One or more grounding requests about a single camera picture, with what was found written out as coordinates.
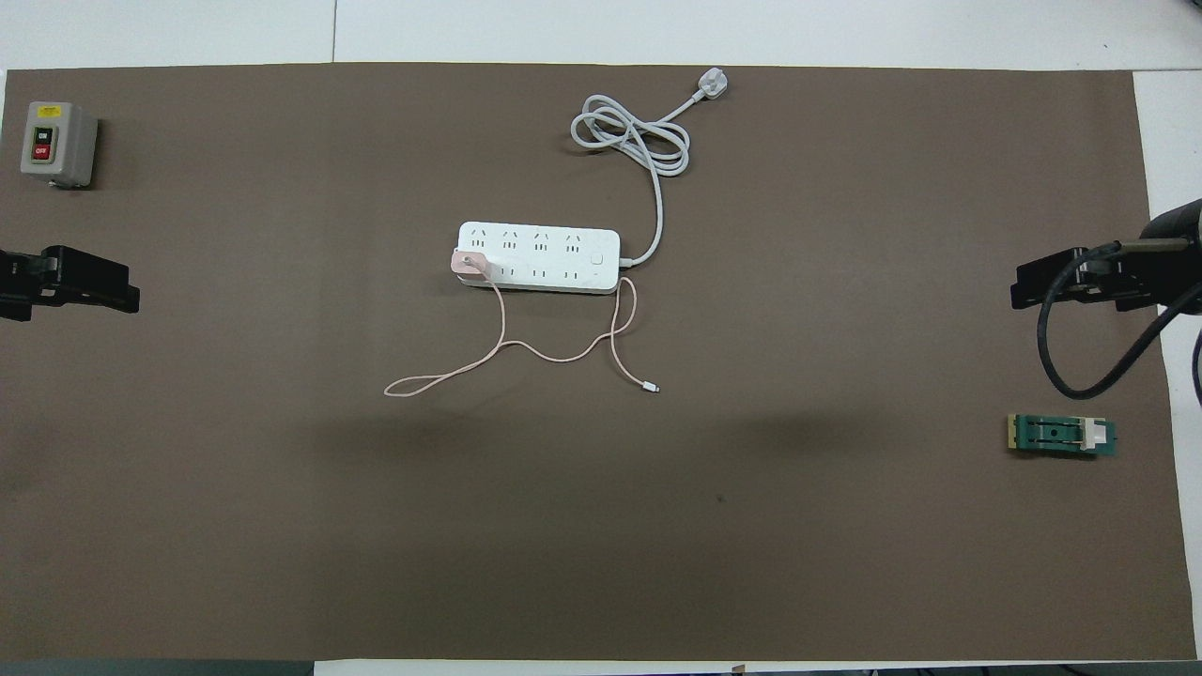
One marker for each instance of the green circuit board module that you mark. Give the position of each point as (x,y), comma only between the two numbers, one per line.
(1056,435)

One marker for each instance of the brown table mat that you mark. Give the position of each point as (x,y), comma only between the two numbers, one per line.
(601,526)

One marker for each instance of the pink charger adapter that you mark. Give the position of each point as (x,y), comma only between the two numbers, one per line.
(467,265)

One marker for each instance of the white power strip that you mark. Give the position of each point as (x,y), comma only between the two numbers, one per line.
(545,258)

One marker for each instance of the grey on-off switch box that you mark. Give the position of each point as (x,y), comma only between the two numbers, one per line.
(58,141)

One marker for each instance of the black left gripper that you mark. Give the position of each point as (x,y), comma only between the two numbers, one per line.
(84,282)

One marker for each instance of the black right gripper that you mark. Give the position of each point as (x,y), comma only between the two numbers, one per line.
(1061,282)

